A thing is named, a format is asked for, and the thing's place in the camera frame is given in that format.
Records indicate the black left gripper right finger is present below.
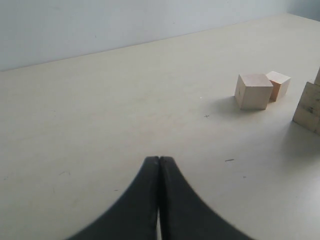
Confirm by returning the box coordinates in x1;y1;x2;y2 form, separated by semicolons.
158;156;251;240

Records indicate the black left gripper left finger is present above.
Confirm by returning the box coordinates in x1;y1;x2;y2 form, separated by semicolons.
70;156;160;240

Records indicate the medium wooden cube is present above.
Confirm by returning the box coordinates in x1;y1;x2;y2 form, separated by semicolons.
234;73;274;110

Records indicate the largest wooden cube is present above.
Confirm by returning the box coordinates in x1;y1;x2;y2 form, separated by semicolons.
292;81;320;135

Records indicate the smallest wooden cube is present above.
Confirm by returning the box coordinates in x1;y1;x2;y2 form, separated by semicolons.
266;71;291;102

